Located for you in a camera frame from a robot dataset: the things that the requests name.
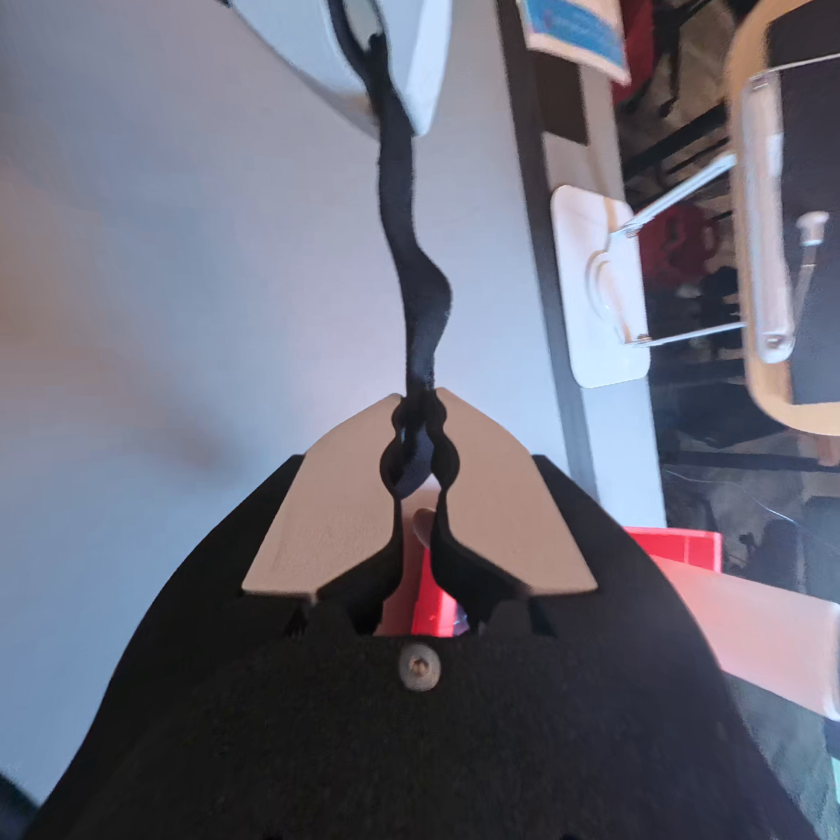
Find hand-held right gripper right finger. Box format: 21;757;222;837
431;387;599;626

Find wooden framed chair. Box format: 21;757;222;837
725;0;840;435

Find black fabric strap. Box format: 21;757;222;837
325;0;455;497

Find large red plastic bin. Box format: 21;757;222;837
374;525;724;639

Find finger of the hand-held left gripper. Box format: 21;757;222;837
376;0;455;137
230;0;383;140

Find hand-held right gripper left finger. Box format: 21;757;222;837
241;392;406;632

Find blue and white paper flyer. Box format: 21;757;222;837
515;0;632;86

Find white stand base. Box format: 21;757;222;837
550;185;652;389

